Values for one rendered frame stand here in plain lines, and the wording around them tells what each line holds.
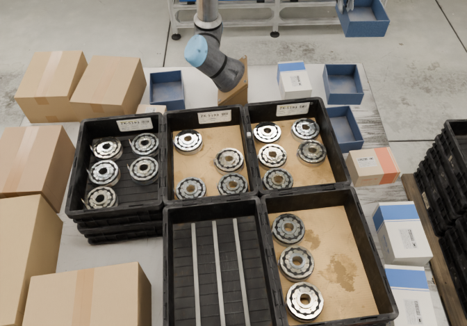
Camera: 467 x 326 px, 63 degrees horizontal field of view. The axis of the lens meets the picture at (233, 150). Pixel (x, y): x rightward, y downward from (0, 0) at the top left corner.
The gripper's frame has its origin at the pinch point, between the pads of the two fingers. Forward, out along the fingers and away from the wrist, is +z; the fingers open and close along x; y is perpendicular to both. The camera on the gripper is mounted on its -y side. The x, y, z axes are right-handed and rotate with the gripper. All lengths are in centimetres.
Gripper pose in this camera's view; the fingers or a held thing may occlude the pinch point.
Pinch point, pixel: (343, 9)
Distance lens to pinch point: 161.8
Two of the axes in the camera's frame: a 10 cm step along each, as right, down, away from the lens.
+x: 10.0, -0.5, -0.8
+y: -0.1, 7.9, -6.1
